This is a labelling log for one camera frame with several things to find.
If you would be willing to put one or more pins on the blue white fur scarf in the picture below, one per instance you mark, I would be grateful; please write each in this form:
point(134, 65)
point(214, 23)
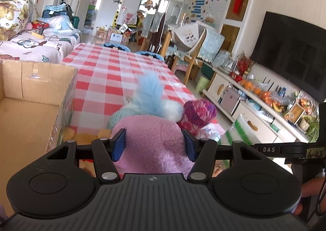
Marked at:
point(147, 98)

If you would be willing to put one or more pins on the white tv cabinet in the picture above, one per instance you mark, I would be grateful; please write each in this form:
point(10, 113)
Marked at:
point(234, 100)

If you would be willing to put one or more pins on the floral cushion far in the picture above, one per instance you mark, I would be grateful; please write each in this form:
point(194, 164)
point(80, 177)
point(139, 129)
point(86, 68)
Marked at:
point(14, 15)

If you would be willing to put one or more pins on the black television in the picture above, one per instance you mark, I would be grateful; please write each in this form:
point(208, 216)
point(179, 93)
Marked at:
point(295, 50)

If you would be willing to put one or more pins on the teal fluffy knit hat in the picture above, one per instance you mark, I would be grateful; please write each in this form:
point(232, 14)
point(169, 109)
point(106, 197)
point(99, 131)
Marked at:
point(119, 115)

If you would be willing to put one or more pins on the white patterned soft item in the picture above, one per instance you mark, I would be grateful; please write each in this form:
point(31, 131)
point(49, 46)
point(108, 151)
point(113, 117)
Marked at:
point(209, 132)

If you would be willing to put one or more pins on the sofa with cartoon cover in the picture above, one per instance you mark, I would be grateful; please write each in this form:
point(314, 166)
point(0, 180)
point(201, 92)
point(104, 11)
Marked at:
point(27, 47)

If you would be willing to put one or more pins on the bag of oranges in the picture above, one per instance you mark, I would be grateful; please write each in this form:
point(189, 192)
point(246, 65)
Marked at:
point(277, 102)

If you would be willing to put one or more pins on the pile of blue bedding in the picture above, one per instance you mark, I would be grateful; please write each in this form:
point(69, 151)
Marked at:
point(61, 21)

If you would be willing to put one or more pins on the blue stool right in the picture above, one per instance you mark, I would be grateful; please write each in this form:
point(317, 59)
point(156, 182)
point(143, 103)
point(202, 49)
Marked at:
point(151, 54)

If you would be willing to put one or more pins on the red white checkered tablecloth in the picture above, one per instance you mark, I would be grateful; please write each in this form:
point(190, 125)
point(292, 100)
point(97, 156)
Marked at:
point(106, 77)

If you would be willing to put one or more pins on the green waste bin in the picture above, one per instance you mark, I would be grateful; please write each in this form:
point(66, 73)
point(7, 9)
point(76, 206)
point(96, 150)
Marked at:
point(202, 84)

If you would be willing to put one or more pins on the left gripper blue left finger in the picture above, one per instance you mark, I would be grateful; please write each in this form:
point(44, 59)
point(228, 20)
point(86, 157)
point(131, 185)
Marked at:
point(117, 144)

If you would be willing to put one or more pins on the blue stool left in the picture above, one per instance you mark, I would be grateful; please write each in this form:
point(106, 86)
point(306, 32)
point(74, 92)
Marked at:
point(116, 47)

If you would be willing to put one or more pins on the person's right hand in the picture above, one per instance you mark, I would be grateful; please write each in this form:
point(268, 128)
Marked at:
point(313, 187)

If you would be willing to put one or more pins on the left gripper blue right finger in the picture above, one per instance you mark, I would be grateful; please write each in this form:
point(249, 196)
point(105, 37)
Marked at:
point(192, 144)

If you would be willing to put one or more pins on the blue stool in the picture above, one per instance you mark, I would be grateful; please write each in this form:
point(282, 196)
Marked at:
point(151, 54)
point(116, 47)

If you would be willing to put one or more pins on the pink purple knit hat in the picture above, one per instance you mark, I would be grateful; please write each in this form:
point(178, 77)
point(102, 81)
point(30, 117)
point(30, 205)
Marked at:
point(196, 115)

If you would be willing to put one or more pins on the cardboard box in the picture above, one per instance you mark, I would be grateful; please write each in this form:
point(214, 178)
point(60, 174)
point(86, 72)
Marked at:
point(36, 106)

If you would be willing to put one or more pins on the wooden chair with cover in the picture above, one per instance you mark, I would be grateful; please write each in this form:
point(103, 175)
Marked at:
point(188, 40)

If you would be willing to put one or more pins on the orange plush toy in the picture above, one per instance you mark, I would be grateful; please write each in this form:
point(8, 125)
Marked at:
point(84, 138)

